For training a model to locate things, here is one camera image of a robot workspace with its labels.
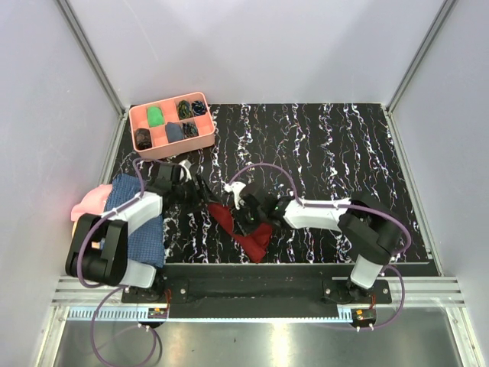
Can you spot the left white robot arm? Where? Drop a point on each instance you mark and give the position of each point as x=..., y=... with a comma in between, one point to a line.
x=124, y=244

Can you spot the grey blue rolled sock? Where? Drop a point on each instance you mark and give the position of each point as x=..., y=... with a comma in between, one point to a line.
x=174, y=132

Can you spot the peach orange cloth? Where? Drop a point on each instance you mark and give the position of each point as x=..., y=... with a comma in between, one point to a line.
x=74, y=228

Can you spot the pink divided organizer tray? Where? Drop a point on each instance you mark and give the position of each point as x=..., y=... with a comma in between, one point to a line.
x=161, y=148

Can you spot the dark striped rolled sock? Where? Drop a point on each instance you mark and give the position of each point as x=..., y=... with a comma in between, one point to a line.
x=190, y=130

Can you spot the blue patterned dark sock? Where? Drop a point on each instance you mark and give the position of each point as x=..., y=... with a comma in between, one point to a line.
x=199, y=108

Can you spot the blue checkered cloth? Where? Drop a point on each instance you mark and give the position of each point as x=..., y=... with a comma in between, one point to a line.
x=145, y=244

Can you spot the dark red cloth napkin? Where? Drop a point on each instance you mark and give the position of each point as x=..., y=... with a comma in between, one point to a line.
x=254, y=242

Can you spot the pink cloth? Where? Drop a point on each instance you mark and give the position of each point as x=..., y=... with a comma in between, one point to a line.
x=93, y=202

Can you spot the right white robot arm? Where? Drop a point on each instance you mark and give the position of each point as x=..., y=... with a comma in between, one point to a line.
x=370, y=227

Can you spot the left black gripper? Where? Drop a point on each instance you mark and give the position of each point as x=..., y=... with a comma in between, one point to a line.
x=197, y=202

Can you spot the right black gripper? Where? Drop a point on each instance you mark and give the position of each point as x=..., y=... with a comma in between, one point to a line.
x=238, y=214

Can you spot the green rolled sock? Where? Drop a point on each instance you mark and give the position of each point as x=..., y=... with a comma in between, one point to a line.
x=155, y=116

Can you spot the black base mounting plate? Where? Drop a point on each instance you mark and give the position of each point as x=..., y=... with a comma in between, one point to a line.
x=187, y=283

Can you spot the dark brown rolled sock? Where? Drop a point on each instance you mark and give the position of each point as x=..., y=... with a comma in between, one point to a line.
x=142, y=139

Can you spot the yellow patterned dark sock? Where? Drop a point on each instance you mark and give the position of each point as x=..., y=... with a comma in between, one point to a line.
x=184, y=110

